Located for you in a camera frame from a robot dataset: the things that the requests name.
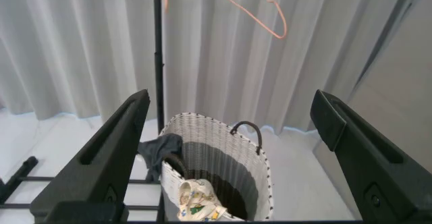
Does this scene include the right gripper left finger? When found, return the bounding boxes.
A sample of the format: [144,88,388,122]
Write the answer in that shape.
[29,88,151,223]

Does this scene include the dark grey garment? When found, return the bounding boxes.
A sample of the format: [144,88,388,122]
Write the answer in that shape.
[137,133,185,182]

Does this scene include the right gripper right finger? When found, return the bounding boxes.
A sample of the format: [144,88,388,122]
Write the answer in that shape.
[309,88,432,223]

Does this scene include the black clothes rack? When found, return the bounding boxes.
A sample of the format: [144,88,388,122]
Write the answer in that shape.
[0,0,167,223]

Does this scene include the cream printed garment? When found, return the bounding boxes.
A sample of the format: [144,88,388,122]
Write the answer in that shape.
[177,179,244,222]

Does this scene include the white laundry basket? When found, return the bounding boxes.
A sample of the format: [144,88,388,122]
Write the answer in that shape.
[157,111,275,222]

